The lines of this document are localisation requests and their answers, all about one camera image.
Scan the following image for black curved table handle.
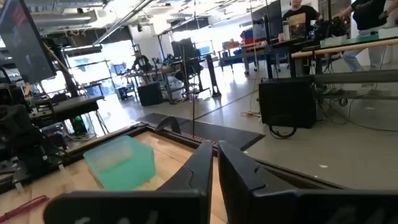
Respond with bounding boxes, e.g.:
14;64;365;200
156;116;182;135

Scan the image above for grey workbench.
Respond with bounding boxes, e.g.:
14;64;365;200
217;39;293;75

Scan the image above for black equipment box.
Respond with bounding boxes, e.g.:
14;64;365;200
258;77;317;129
137;82;164;107

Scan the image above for wood-edged workbench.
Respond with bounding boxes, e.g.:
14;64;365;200
290;32;398;101

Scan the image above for black slanted stand leg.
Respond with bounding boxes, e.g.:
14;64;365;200
206;54;223;98

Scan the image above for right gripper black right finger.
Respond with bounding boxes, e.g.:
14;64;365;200
218;140;398;224

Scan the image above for black frame post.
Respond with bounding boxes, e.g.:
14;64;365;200
46;43;79;98

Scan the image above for black table edge frame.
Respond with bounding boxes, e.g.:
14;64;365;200
0;121;352;195

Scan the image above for computer tower with green light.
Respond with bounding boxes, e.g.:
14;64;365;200
72;114;88;135

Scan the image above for large dark monitor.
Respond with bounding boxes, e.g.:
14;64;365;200
0;0;58;84

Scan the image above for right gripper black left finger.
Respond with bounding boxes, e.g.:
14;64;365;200
43;139;214;224

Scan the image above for cluttered workbench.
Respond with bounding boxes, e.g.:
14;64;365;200
119;63;175;102

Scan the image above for black coiled floor cable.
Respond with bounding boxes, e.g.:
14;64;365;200
268;114;298;140

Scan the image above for person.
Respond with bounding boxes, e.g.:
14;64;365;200
278;0;323;42
131;51;153;73
334;0;398;73

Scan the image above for teal translucent plastic bin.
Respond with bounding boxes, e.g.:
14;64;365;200
83;135;156;191

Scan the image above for yellow floor cable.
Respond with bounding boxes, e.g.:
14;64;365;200
239;110;262;119

